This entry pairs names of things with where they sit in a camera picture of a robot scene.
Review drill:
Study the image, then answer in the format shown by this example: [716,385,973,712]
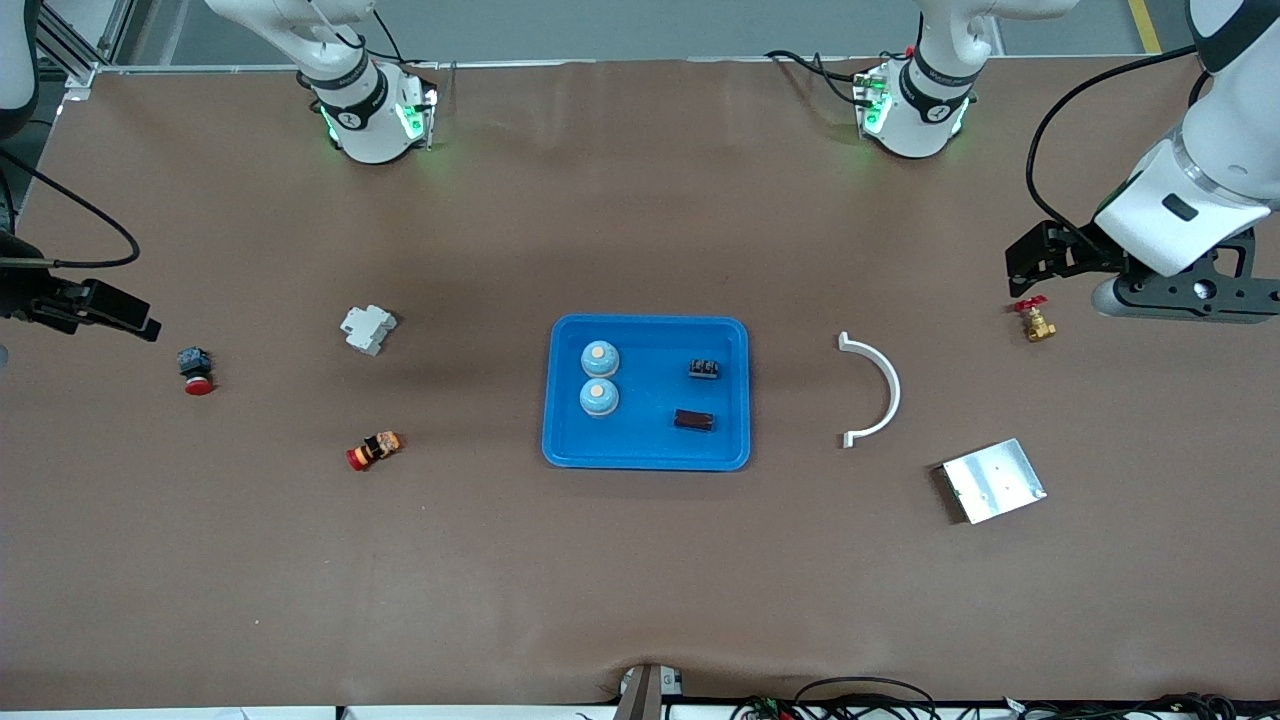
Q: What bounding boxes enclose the black base cable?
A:
[372,10,441,71]
[765,48,871,106]

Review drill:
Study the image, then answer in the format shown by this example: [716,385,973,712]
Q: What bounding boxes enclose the aluminium frame profile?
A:
[35,0,131,96]

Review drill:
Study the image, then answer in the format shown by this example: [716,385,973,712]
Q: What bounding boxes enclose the white circuit breaker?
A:
[340,304,398,358]

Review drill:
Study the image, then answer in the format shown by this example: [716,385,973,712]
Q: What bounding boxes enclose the red mushroom pushbutton blue base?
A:
[177,346,216,397]

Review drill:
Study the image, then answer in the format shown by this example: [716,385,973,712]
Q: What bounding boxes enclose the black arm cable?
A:
[1025,42,1216,236]
[0,148,141,271]

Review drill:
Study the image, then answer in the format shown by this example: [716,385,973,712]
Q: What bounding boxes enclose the white curved plastic bracket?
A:
[838,331,902,449]

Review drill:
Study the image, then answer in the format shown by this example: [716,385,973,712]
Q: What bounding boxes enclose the blue plastic tray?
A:
[542,315,751,472]

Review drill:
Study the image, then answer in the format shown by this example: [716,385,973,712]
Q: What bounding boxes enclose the black cable bundle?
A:
[1000,693,1241,720]

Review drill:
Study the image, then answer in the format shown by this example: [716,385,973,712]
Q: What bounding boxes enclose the grey metal table clamp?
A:
[615,663,686,720]

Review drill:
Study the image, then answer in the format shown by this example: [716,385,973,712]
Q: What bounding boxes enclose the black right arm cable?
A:
[0,148,141,271]

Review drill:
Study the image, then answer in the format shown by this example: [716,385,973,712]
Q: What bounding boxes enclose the silver metal plate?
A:
[938,438,1048,526]

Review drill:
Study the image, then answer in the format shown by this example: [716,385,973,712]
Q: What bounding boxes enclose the brass valve red handle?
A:
[1012,297,1058,344]

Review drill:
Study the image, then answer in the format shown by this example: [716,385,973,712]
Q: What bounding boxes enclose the red emergency stop orange body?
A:
[346,431,404,473]

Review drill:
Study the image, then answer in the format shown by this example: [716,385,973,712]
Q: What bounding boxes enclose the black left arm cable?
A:
[1025,42,1216,236]

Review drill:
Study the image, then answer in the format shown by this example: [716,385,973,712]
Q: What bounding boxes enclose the black cable bundle coloured wires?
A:
[730,677,941,720]

